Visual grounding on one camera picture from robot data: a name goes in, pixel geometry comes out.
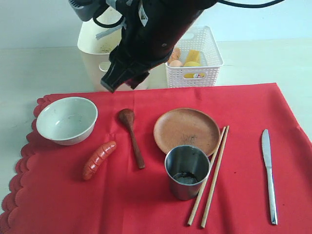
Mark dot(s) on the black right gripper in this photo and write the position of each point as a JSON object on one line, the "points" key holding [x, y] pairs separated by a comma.
{"points": [[152, 29]]}

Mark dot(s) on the brown egg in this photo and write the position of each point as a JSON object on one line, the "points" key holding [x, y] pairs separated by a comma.
{"points": [[176, 63]]}

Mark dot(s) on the fried breaded nugget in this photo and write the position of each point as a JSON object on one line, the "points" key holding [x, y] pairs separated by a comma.
{"points": [[175, 55]]}

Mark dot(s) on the yellow lemon with sticker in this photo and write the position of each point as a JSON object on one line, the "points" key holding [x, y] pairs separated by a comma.
{"points": [[191, 64]]}

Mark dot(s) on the yellow cheese wedge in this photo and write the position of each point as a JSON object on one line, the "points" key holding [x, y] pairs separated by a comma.
{"points": [[193, 56]]}

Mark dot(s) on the red toy sausage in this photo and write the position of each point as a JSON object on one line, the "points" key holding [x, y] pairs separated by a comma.
{"points": [[97, 158]]}

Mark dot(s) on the stainless steel cup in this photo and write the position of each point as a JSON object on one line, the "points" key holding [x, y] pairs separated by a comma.
{"points": [[187, 167]]}

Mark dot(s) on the stainless steel table knife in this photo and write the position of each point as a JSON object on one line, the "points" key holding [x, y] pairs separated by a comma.
{"points": [[266, 151]]}

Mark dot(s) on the dark wooden spoon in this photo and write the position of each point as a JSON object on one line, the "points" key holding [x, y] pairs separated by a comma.
{"points": [[126, 117]]}

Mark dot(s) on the cream plastic bin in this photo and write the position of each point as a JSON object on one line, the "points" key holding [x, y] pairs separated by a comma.
{"points": [[95, 44]]}

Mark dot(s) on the white ceramic bowl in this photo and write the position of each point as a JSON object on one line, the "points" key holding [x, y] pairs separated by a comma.
{"points": [[67, 121]]}

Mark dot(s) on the brown wooden plate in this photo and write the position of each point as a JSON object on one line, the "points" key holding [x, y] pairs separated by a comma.
{"points": [[186, 126]]}

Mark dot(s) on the white perforated plastic basket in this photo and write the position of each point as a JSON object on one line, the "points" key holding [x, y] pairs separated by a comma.
{"points": [[196, 38]]}

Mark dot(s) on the red scalloped tablecloth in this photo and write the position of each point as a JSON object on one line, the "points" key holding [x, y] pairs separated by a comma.
{"points": [[49, 196]]}

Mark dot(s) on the wooden chopstick right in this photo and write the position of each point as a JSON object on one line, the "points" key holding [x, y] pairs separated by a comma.
{"points": [[213, 183]]}

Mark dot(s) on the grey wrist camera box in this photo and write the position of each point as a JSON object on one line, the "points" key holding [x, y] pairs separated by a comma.
{"points": [[86, 9]]}

